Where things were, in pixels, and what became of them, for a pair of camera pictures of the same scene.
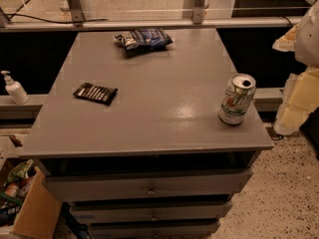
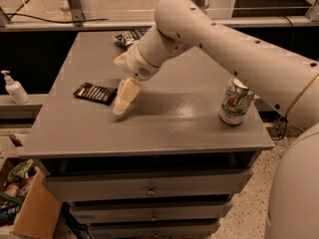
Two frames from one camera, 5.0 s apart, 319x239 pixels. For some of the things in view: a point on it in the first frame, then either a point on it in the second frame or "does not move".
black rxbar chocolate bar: [96, 94] does not move
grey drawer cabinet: [134, 140] does not move
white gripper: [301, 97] → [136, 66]
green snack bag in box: [20, 171] does not move
